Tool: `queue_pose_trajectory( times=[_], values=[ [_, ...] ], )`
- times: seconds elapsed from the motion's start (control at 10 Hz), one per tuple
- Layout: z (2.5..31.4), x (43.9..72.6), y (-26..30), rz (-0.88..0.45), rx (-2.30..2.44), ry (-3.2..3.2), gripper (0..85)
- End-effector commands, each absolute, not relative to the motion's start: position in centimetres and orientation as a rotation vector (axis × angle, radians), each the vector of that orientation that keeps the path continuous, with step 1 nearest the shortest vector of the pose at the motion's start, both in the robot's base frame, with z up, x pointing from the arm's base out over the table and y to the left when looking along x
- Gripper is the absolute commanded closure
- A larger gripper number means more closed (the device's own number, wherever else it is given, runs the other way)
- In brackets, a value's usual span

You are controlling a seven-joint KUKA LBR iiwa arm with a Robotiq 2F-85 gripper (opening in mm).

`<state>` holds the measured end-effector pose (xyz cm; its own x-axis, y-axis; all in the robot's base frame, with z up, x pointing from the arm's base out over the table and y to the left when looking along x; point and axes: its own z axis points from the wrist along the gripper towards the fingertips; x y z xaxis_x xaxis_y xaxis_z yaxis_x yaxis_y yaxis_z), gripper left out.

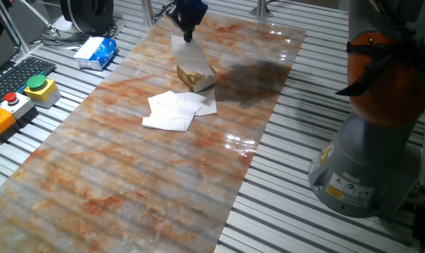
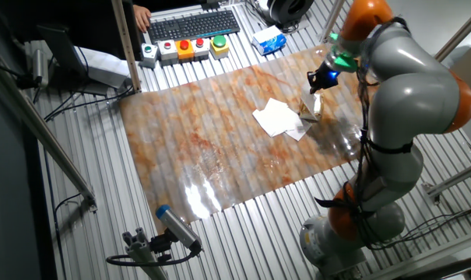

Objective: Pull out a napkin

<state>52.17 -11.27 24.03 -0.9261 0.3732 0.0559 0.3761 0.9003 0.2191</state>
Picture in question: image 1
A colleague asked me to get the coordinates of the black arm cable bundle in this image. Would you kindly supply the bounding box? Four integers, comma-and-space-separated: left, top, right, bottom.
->
334, 0, 425, 101

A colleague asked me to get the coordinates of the aluminium frame post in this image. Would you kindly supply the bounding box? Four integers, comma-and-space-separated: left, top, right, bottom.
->
249, 0, 273, 18
140, 0, 155, 28
0, 0, 30, 60

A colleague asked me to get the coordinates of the black keyboard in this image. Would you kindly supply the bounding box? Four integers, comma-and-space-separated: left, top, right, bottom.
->
0, 56, 58, 108

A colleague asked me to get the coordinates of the black round device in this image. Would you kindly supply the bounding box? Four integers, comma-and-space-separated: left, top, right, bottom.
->
60, 0, 115, 35

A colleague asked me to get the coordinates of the golden napkin box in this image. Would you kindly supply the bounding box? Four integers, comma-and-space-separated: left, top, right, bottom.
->
176, 65, 217, 94

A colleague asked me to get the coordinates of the green button yellow box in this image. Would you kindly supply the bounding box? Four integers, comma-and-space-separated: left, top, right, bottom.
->
24, 74, 62, 109

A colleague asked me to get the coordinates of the silver metal rod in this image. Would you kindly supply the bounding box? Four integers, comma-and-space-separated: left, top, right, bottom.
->
18, 0, 63, 39

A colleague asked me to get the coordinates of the white pulled napkin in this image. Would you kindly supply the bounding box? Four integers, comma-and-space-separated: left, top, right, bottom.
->
171, 34, 216, 80

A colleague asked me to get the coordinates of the orange marble pattern mat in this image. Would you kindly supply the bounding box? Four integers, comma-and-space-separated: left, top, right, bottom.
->
0, 10, 307, 253

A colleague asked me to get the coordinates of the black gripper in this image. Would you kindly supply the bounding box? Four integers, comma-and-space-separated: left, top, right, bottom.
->
169, 0, 209, 42

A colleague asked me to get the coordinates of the blue white tissue pack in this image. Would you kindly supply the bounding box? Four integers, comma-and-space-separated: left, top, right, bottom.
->
74, 36, 118, 72

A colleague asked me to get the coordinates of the red button white box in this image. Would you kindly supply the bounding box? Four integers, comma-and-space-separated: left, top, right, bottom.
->
0, 91, 36, 120

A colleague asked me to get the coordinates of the white loose napkin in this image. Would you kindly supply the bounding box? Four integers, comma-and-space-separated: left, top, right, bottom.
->
142, 90, 202, 133
173, 89, 218, 117

